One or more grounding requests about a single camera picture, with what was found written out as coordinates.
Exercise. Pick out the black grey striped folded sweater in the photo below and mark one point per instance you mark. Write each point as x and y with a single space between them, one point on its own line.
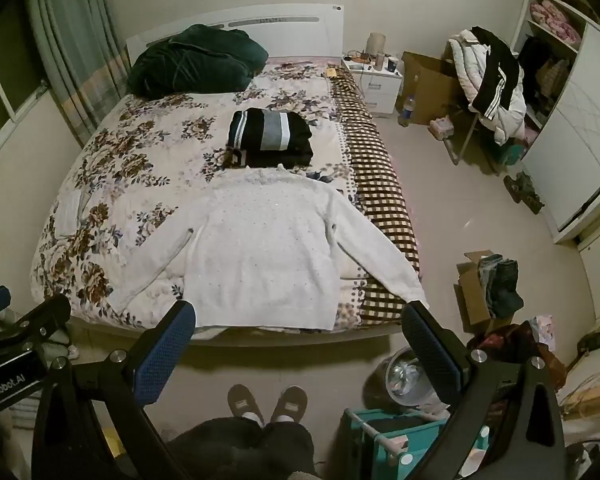
272 132

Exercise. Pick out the small yellow box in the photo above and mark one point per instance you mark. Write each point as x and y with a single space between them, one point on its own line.
331 72

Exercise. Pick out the white nightstand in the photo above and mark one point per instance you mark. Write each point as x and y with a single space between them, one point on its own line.
377 87

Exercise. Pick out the person's slipper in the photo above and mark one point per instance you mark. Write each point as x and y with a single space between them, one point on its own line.
244 402
291 402

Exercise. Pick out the red patterned cloth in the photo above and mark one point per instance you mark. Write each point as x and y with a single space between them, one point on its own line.
500 342

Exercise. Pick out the white puffer jacket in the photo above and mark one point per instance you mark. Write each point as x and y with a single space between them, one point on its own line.
510 105

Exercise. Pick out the large cardboard box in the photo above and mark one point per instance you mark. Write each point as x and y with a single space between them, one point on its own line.
432 90

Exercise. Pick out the dark shoe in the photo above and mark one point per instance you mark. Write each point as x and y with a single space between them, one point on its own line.
516 187
534 199

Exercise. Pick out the plastic water bottle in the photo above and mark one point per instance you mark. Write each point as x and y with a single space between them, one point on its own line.
406 112

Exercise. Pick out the small white cloth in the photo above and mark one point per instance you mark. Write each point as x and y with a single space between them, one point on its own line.
69 212

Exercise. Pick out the person's left slipper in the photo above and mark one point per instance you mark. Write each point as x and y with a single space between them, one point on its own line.
244 402

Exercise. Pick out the floral plaid-edged blanket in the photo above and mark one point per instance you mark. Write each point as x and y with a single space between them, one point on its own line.
145 160

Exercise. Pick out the dark folded jeans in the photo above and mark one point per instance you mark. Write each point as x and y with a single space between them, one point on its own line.
502 285

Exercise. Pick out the person's black pants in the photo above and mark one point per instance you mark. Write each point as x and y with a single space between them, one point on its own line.
240 450

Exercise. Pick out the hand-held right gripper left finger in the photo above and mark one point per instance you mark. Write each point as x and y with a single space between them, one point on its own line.
162 357

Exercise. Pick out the small cardboard box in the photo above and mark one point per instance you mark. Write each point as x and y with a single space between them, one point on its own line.
472 300

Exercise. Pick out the pink tissue pack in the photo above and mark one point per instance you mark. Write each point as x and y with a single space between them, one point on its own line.
441 127

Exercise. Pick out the white wardrobe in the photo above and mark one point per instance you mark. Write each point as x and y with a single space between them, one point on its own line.
575 160

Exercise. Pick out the black white-striped jacket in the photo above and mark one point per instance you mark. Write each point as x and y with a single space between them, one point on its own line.
500 72

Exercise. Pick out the pink floral bag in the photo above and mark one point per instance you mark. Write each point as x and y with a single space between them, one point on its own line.
544 330

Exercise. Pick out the dark green quilt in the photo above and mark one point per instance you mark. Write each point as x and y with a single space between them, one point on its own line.
195 62

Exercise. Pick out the dark hanging clothes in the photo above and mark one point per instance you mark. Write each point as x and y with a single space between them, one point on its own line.
535 57

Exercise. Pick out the teal plastic basket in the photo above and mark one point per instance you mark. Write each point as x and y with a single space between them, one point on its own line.
405 435

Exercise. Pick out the metal folding chair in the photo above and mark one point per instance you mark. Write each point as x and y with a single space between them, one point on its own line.
460 145

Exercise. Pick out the green grey curtain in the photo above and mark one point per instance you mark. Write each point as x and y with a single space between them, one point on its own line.
75 45

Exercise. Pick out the pink folded bedding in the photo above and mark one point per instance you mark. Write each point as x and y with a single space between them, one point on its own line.
555 22

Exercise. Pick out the white knit sweater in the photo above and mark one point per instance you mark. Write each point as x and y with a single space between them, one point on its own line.
265 250

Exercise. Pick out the white trash bin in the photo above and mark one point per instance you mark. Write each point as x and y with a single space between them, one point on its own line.
405 375

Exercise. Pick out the dark cup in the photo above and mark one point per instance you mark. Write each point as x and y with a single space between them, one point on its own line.
392 65

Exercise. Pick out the person's right slipper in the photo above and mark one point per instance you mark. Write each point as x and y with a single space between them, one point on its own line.
291 402

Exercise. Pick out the window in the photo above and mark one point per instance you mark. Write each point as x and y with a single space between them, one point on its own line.
5 75

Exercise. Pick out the beige table lamp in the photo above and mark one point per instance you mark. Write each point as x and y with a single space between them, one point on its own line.
376 44

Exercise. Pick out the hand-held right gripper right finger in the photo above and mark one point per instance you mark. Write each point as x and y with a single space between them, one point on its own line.
430 355

